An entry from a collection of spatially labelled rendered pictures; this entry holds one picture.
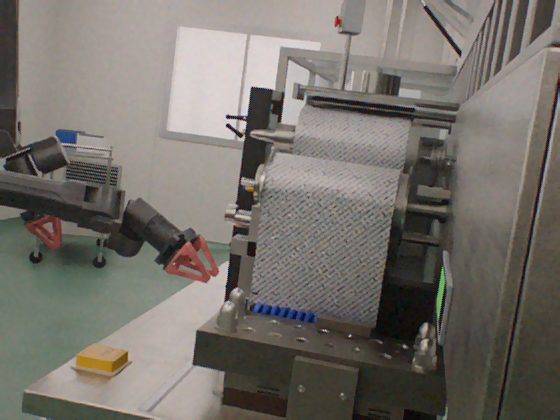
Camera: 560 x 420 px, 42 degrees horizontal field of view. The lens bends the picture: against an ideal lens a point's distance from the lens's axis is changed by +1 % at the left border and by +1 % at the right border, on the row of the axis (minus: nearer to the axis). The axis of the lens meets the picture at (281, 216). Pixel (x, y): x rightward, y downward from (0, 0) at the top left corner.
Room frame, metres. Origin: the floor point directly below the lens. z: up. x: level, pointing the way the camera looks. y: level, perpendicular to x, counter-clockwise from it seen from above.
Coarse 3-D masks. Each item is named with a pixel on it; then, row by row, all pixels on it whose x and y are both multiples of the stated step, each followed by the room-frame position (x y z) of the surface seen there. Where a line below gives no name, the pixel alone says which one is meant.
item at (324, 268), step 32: (288, 224) 1.29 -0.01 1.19; (320, 224) 1.28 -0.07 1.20; (256, 256) 1.30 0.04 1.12; (288, 256) 1.28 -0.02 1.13; (320, 256) 1.27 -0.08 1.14; (352, 256) 1.26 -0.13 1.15; (384, 256) 1.25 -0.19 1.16; (256, 288) 1.29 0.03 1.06; (288, 288) 1.28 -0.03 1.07; (320, 288) 1.27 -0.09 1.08; (352, 288) 1.26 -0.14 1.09
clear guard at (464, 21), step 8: (440, 0) 2.07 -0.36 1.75; (448, 0) 1.97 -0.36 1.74; (456, 0) 1.87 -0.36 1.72; (464, 0) 1.78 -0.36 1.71; (472, 0) 1.70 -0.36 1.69; (480, 0) 1.63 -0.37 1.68; (448, 8) 2.07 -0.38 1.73; (456, 8) 1.96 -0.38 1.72; (464, 8) 1.87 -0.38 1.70; (472, 8) 1.78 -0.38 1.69; (456, 16) 2.07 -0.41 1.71; (464, 16) 1.96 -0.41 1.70; (472, 16) 1.86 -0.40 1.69; (464, 24) 2.06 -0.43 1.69
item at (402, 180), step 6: (402, 174) 1.30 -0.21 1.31; (402, 180) 1.28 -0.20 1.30; (402, 186) 1.27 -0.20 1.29; (402, 192) 1.26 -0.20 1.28; (396, 198) 1.26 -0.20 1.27; (402, 198) 1.26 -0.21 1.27; (396, 204) 1.26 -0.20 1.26; (402, 204) 1.26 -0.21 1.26; (396, 210) 1.26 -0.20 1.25; (402, 210) 1.26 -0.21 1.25; (396, 216) 1.26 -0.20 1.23; (396, 222) 1.26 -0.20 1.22; (390, 228) 1.27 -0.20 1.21; (396, 228) 1.27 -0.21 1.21; (390, 234) 1.29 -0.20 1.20; (396, 234) 1.29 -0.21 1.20
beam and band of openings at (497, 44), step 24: (504, 0) 0.88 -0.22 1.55; (528, 0) 0.72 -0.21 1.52; (552, 0) 0.57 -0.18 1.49; (480, 24) 1.30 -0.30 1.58; (504, 24) 0.87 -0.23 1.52; (528, 24) 0.58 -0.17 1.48; (552, 24) 0.43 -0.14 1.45; (480, 48) 1.32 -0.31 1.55; (504, 48) 0.87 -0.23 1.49; (528, 48) 0.53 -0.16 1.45; (480, 72) 1.17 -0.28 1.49; (504, 72) 0.68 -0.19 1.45; (456, 96) 2.07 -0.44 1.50
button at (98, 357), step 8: (96, 344) 1.27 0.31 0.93; (80, 352) 1.23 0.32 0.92; (88, 352) 1.23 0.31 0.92; (96, 352) 1.23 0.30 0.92; (104, 352) 1.24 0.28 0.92; (112, 352) 1.24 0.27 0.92; (120, 352) 1.25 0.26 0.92; (80, 360) 1.21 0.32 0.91; (88, 360) 1.21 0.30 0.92; (96, 360) 1.21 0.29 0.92; (104, 360) 1.21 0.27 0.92; (112, 360) 1.21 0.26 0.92; (120, 360) 1.23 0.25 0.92; (88, 368) 1.21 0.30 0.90; (96, 368) 1.21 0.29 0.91; (104, 368) 1.20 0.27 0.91; (112, 368) 1.20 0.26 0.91
